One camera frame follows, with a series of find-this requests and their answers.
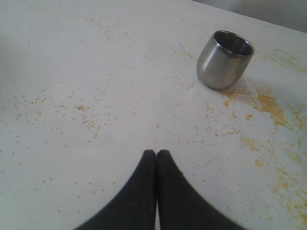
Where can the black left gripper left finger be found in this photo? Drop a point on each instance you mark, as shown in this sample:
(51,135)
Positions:
(134,206)

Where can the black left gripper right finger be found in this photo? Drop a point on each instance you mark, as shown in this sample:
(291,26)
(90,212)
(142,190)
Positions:
(180,206)

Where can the stainless steel cup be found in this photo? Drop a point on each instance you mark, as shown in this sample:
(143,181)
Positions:
(224,59)

